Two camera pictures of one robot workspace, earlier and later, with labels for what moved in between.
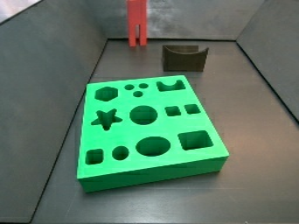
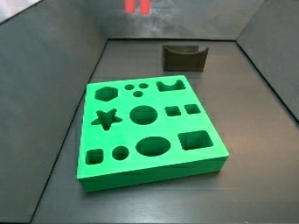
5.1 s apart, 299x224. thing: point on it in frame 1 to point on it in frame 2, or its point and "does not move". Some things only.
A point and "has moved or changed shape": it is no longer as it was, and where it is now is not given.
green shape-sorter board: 144,134 does not move
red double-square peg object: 136,17 has moved or changed shape
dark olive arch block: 183,58 does not move
